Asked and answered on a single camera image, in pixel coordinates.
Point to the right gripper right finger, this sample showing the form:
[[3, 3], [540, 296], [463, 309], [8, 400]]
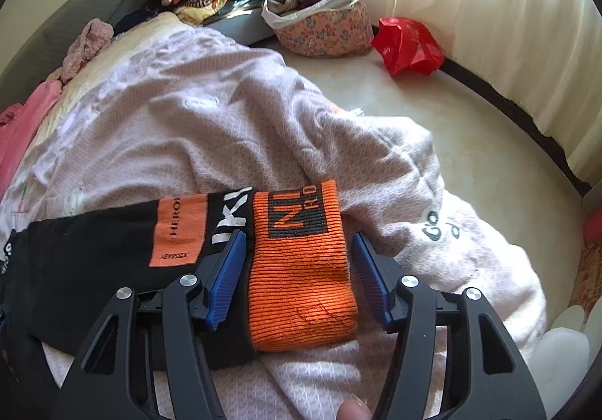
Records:
[[485, 376]]

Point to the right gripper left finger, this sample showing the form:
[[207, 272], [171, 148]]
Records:
[[111, 376]]

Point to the black orange sweater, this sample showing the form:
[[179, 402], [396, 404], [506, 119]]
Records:
[[294, 290]]

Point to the right hand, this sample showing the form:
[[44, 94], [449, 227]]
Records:
[[353, 409]]

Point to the lilac strawberry print blanket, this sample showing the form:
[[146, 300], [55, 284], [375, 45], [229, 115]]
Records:
[[172, 111]]

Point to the pink quilt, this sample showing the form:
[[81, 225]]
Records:
[[21, 124]]

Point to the dusty pink fuzzy garment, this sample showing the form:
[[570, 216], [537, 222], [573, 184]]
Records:
[[95, 36]]

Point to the red plastic bag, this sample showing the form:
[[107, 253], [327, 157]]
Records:
[[406, 45]]

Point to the grey storage box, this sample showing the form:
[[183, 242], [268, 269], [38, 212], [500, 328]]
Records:
[[245, 26]]

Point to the floral fabric basket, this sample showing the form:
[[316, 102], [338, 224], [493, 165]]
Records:
[[330, 34]]

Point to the white curtain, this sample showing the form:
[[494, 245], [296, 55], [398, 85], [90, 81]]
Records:
[[544, 55]]

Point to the grey quilted headboard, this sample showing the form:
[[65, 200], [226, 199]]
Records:
[[45, 49]]

